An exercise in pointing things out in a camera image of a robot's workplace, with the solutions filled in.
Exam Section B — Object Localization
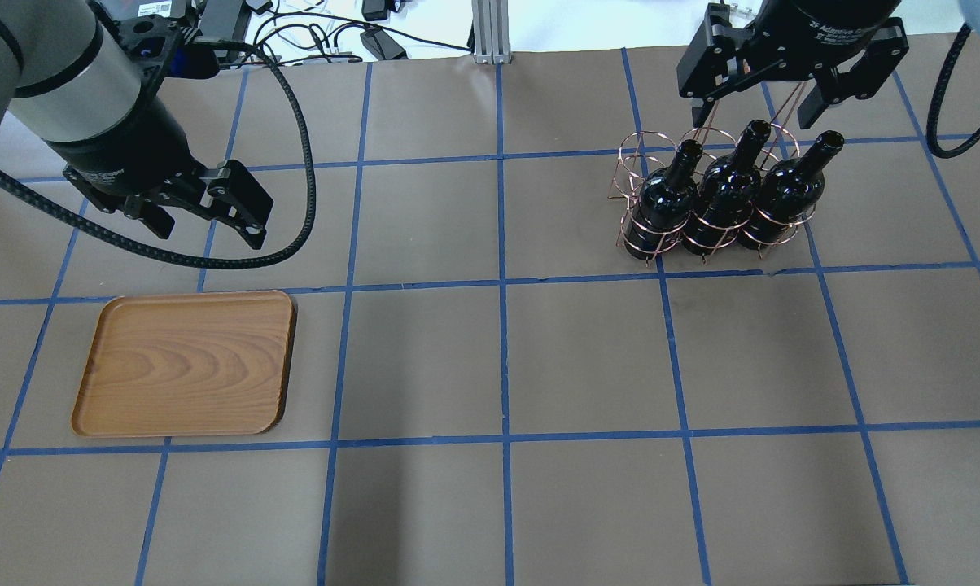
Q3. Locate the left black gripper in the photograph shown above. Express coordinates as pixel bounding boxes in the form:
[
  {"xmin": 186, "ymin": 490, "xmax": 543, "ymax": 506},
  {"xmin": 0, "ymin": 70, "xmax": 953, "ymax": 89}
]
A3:
[{"xmin": 63, "ymin": 159, "xmax": 274, "ymax": 250}]

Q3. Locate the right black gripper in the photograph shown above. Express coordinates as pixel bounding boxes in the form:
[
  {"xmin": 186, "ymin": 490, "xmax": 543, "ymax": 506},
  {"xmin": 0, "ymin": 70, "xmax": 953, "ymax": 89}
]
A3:
[{"xmin": 676, "ymin": 1, "xmax": 909, "ymax": 129}]

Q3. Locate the dark wine bottle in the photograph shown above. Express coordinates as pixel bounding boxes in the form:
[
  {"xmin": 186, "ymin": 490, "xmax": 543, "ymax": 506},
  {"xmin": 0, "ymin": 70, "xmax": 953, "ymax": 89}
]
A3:
[
  {"xmin": 624, "ymin": 138, "xmax": 703, "ymax": 260},
  {"xmin": 682, "ymin": 119, "xmax": 772, "ymax": 257},
  {"xmin": 737, "ymin": 130, "xmax": 845, "ymax": 250}
]

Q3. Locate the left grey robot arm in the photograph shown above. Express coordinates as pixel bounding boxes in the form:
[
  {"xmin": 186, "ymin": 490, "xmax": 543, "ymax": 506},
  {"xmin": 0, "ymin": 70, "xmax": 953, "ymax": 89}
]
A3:
[{"xmin": 0, "ymin": 1, "xmax": 273, "ymax": 250}]

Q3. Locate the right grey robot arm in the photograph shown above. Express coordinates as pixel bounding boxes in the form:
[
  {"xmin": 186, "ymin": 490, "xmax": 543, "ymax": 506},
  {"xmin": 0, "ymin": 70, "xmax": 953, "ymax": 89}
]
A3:
[{"xmin": 676, "ymin": 1, "xmax": 980, "ymax": 129}]

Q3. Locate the wooden tray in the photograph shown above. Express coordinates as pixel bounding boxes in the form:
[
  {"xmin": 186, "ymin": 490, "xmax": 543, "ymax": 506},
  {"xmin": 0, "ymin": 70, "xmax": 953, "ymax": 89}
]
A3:
[{"xmin": 70, "ymin": 291, "xmax": 296, "ymax": 438}]

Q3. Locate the copper wire bottle basket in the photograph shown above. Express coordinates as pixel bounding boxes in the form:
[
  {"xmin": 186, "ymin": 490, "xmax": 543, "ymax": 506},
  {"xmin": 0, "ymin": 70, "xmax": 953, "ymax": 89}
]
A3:
[{"xmin": 608, "ymin": 82, "xmax": 825, "ymax": 264}]

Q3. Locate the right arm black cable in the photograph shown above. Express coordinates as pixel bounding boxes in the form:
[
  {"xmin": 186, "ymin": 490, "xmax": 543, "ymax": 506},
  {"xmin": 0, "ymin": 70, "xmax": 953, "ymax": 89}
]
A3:
[{"xmin": 926, "ymin": 23, "xmax": 980, "ymax": 160}]

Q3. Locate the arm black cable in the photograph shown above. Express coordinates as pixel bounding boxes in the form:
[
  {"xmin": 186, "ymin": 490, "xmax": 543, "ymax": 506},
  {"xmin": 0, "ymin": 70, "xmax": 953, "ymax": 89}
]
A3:
[
  {"xmin": 926, "ymin": 23, "xmax": 980, "ymax": 160},
  {"xmin": 0, "ymin": 41, "xmax": 317, "ymax": 270}
]

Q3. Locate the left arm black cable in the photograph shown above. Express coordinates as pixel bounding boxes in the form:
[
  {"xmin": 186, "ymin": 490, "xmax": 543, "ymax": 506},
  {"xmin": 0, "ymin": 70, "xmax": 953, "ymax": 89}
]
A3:
[{"xmin": 0, "ymin": 41, "xmax": 317, "ymax": 270}]

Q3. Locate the aluminium frame post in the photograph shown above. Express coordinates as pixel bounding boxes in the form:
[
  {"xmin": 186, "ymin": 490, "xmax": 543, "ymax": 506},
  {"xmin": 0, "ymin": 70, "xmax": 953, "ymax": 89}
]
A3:
[{"xmin": 471, "ymin": 0, "xmax": 513, "ymax": 64}]

